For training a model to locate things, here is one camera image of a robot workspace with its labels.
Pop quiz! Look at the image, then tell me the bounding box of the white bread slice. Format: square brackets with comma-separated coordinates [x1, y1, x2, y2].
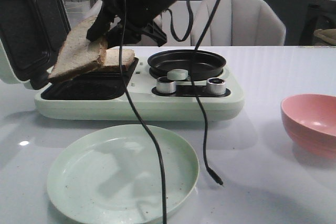
[94, 48, 135, 72]
[48, 15, 108, 83]

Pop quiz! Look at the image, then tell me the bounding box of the mint green sandwich maker lid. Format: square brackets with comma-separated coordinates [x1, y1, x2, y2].
[1, 0, 70, 90]

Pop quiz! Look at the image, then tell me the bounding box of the pink bowl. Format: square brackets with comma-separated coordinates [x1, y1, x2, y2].
[280, 94, 335, 159]

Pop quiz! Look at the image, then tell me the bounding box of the mint green breakfast maker base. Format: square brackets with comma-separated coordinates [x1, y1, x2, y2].
[35, 57, 244, 122]

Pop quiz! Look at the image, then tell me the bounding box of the white cabinet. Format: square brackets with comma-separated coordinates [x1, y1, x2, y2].
[162, 0, 203, 47]

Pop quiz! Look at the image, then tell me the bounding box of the left silver control knob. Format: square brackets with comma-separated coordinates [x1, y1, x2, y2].
[156, 76, 176, 94]

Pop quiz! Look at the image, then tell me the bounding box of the silver control knob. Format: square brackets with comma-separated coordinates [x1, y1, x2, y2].
[206, 78, 226, 95]
[156, 76, 176, 94]

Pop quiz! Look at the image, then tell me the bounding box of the black round frying pan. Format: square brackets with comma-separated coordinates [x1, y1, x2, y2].
[148, 49, 226, 81]

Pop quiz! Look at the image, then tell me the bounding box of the right silver control knob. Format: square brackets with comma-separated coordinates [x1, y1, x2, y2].
[206, 78, 226, 95]

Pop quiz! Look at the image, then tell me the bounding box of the right grey upholstered chair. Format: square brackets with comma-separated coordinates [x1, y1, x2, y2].
[201, 0, 286, 46]

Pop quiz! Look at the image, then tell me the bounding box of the mint green round plate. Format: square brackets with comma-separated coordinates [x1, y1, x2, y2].
[47, 124, 199, 223]

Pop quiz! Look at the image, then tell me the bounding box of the beige cushion at right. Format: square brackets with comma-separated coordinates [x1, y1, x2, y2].
[313, 28, 336, 46]

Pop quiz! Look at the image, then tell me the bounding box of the mint green pan handle knob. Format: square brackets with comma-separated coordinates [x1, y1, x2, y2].
[166, 69, 188, 81]

